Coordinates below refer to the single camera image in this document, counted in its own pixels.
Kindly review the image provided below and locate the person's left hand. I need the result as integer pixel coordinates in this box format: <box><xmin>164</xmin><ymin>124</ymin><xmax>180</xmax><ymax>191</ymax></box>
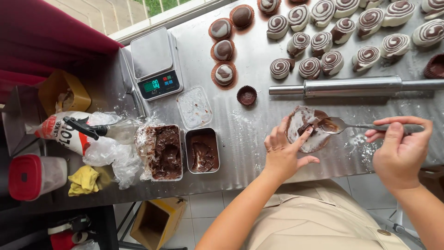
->
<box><xmin>263</xmin><ymin>116</ymin><xmax>321</xmax><ymax>183</ymax></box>

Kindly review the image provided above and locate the person's right hand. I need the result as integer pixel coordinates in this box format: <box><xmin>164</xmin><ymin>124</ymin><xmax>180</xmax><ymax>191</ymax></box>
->
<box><xmin>364</xmin><ymin>116</ymin><xmax>434</xmax><ymax>194</ymax></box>

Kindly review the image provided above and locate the chocolate filling lump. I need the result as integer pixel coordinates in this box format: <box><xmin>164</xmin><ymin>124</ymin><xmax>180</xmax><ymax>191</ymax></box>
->
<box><xmin>297</xmin><ymin>123</ymin><xmax>315</xmax><ymax>137</ymax></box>

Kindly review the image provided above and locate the metal spoon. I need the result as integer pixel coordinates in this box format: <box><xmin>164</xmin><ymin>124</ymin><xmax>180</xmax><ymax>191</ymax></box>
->
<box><xmin>317</xmin><ymin>117</ymin><xmax>425</xmax><ymax>135</ymax></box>

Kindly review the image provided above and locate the brown wooden stool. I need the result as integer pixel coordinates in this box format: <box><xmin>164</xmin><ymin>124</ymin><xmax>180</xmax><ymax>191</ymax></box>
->
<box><xmin>418</xmin><ymin>165</ymin><xmax>444</xmax><ymax>203</ymax></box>

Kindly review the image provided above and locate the flattened marbled dough disc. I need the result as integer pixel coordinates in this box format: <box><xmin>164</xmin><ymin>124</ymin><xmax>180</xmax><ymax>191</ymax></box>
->
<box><xmin>285</xmin><ymin>106</ymin><xmax>334</xmax><ymax>153</ymax></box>

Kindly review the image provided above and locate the empty brown paper liner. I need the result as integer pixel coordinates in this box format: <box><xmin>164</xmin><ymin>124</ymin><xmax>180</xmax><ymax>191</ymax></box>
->
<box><xmin>237</xmin><ymin>85</ymin><xmax>258</xmax><ymax>106</ymax></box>

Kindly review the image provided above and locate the person's beige shirt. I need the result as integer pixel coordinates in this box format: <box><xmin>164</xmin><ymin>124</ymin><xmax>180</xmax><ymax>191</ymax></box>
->
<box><xmin>242</xmin><ymin>179</ymin><xmax>411</xmax><ymax>250</ymax></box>

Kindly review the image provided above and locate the small tin of chocolate filling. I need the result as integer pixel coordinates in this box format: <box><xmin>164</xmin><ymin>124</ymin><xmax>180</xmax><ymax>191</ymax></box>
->
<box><xmin>184</xmin><ymin>127</ymin><xmax>221</xmax><ymax>174</ymax></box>

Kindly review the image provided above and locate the steel rolling pin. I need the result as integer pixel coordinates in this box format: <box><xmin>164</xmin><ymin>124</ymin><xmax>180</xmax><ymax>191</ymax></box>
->
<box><xmin>268</xmin><ymin>75</ymin><xmax>444</xmax><ymax>99</ymax></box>

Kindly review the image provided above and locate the stack of brown paper liners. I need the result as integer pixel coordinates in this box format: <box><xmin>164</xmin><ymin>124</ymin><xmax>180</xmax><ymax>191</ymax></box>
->
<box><xmin>423</xmin><ymin>53</ymin><xmax>444</xmax><ymax>80</ymax></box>

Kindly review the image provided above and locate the marbled bun in brown liner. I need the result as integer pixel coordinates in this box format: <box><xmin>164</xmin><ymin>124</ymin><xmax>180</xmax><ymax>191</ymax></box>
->
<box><xmin>211</xmin><ymin>61</ymin><xmax>238</xmax><ymax>91</ymax></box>
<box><xmin>208</xmin><ymin>18</ymin><xmax>234</xmax><ymax>41</ymax></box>
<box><xmin>210</xmin><ymin>39</ymin><xmax>236</xmax><ymax>62</ymax></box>
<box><xmin>229</xmin><ymin>4</ymin><xmax>255</xmax><ymax>30</ymax></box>
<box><xmin>257</xmin><ymin>0</ymin><xmax>282</xmax><ymax>15</ymax></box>

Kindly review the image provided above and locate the clear plastic container lid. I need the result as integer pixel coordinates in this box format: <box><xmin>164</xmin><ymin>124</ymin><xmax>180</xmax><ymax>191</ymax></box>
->
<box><xmin>176</xmin><ymin>85</ymin><xmax>213</xmax><ymax>130</ymax></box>

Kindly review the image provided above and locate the large tin of chocolate filling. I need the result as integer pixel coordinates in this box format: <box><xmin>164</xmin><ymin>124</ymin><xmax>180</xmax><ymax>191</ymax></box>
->
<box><xmin>146</xmin><ymin>124</ymin><xmax>184</xmax><ymax>182</ymax></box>

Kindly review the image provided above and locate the crumpled plastic wrap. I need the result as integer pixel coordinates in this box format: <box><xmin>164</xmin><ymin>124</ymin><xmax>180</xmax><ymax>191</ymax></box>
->
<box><xmin>134</xmin><ymin>117</ymin><xmax>165</xmax><ymax>181</ymax></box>

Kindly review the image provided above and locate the group of swirled dough slices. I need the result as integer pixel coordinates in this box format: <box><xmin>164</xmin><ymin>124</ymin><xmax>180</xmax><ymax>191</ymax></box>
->
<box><xmin>266</xmin><ymin>0</ymin><xmax>444</xmax><ymax>81</ymax></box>

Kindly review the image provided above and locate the open cardboard box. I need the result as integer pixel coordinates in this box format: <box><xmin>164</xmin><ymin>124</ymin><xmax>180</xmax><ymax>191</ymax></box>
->
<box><xmin>130</xmin><ymin>197</ymin><xmax>188</xmax><ymax>250</ymax></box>

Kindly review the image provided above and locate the digital kitchen scale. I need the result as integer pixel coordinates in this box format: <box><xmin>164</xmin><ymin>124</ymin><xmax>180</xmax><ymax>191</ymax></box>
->
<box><xmin>130</xmin><ymin>27</ymin><xmax>185</xmax><ymax>101</ymax></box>

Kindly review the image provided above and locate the clear plastic bag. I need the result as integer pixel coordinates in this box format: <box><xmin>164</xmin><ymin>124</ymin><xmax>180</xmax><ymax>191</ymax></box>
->
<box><xmin>83</xmin><ymin>111</ymin><xmax>144</xmax><ymax>190</ymax></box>

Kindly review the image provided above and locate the clear spray bottle black nozzle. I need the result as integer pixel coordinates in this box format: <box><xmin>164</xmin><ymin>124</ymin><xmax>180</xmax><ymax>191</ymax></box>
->
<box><xmin>63</xmin><ymin>116</ymin><xmax>143</xmax><ymax>145</ymax></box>

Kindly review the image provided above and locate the yellow cloth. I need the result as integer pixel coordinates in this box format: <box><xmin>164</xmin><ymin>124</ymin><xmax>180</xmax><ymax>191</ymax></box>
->
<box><xmin>67</xmin><ymin>165</ymin><xmax>101</xmax><ymax>197</ymax></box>

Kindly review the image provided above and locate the white flour bag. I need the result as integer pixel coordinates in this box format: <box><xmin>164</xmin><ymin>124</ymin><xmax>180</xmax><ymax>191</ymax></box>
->
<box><xmin>26</xmin><ymin>111</ymin><xmax>93</xmax><ymax>157</ymax></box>

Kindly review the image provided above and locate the yellow plastic tub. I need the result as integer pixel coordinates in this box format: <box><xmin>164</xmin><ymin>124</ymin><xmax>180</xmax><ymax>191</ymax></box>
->
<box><xmin>37</xmin><ymin>69</ymin><xmax>92</xmax><ymax>116</ymax></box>

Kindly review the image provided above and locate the black shelf with tape rolls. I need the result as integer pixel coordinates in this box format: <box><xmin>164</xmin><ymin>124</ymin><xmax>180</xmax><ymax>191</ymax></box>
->
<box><xmin>0</xmin><ymin>205</ymin><xmax>119</xmax><ymax>250</ymax></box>

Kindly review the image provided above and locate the plastic container with red lid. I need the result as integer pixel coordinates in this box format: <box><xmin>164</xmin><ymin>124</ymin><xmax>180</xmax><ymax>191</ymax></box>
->
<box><xmin>8</xmin><ymin>154</ymin><xmax>68</xmax><ymax>202</ymax></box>

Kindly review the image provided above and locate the dark red curtain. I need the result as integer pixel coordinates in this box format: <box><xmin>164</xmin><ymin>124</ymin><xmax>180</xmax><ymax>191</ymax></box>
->
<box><xmin>0</xmin><ymin>0</ymin><xmax>124</xmax><ymax>103</ymax></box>

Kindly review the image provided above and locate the grey metal chair frame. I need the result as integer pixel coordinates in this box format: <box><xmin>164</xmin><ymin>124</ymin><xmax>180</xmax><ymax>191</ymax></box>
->
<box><xmin>368</xmin><ymin>204</ymin><xmax>428</xmax><ymax>250</ymax></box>

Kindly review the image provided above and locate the white window frame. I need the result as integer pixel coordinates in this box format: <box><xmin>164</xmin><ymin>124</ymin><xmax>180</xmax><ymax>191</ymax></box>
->
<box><xmin>45</xmin><ymin>0</ymin><xmax>240</xmax><ymax>45</ymax></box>

